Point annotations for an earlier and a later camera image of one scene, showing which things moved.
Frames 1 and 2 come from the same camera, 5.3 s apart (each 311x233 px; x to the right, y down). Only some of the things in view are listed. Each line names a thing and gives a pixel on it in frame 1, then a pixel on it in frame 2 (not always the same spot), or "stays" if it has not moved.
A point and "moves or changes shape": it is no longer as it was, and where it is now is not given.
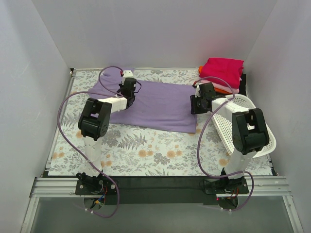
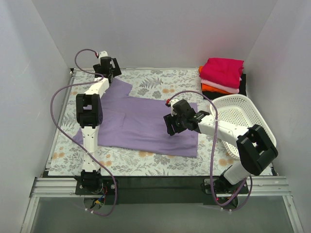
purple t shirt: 166,107 moves or changes shape
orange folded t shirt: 217,90 stays
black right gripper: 196,105 -> 170,124
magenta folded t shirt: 226,71 stays
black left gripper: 124,91 -> 115,68
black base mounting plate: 157,190 stays
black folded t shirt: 242,85 stays
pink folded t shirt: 221,87 stays
